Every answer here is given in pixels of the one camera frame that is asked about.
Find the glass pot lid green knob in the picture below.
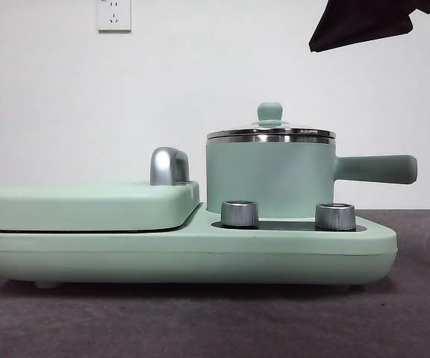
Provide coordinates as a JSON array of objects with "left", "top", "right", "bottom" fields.
[{"left": 204, "top": 101, "right": 336, "bottom": 141}]

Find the silver control knob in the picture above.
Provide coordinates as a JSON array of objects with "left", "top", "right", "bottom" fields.
[
  {"left": 220, "top": 199, "right": 260, "bottom": 228},
  {"left": 314, "top": 202, "right": 358, "bottom": 230}
]

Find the black glossy control panel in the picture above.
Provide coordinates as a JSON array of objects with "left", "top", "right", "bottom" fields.
[{"left": 211, "top": 219, "right": 358, "bottom": 232}]

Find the mint green breakfast machine base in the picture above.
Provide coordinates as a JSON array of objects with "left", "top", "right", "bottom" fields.
[{"left": 0, "top": 208, "right": 399, "bottom": 290}]

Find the mint green pot with handle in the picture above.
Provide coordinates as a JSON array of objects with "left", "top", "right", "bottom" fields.
[{"left": 205, "top": 134, "right": 419, "bottom": 221}]

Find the silver griddle cover handle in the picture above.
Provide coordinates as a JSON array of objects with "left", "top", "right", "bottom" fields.
[{"left": 149, "top": 145, "right": 191, "bottom": 186}]

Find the white wall socket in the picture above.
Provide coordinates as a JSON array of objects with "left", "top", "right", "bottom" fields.
[{"left": 96, "top": 0, "right": 133, "bottom": 34}]

